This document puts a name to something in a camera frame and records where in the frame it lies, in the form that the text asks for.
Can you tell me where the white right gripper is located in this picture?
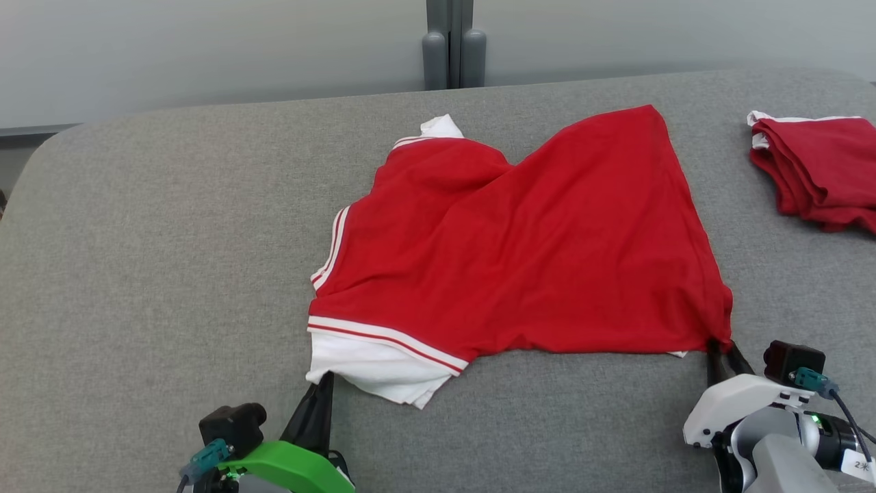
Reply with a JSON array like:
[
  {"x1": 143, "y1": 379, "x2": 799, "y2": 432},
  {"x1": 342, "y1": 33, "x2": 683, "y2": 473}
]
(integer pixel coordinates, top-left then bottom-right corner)
[{"x1": 683, "y1": 340, "x2": 815, "y2": 449}]

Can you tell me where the grey partition post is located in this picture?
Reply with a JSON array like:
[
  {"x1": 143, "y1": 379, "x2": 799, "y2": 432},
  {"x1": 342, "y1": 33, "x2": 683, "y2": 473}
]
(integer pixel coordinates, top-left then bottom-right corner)
[{"x1": 421, "y1": 0, "x2": 487, "y2": 91}]

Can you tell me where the plain red white-trimmed garment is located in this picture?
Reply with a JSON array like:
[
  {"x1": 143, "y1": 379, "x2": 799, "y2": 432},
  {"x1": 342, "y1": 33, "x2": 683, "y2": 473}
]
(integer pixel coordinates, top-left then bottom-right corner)
[{"x1": 746, "y1": 110, "x2": 876, "y2": 236}]

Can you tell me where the red jersey with lettering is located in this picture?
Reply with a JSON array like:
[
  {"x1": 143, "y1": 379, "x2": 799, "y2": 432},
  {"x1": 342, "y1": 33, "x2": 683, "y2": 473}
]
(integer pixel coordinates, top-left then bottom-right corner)
[{"x1": 306, "y1": 104, "x2": 734, "y2": 410}]

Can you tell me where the right arm cable teal plug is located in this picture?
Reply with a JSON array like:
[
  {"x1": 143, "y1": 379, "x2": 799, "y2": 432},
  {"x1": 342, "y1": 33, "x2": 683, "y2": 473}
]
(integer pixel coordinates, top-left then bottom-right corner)
[{"x1": 789, "y1": 368, "x2": 876, "y2": 465}]

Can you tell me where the white cable label tag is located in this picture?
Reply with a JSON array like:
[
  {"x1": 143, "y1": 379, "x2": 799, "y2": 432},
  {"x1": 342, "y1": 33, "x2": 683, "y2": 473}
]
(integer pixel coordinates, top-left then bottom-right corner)
[{"x1": 840, "y1": 448, "x2": 876, "y2": 483}]

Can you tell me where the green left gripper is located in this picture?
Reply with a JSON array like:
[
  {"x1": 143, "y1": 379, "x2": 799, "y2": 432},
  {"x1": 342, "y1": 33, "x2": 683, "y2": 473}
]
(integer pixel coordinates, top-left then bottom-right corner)
[{"x1": 218, "y1": 372, "x2": 357, "y2": 493}]

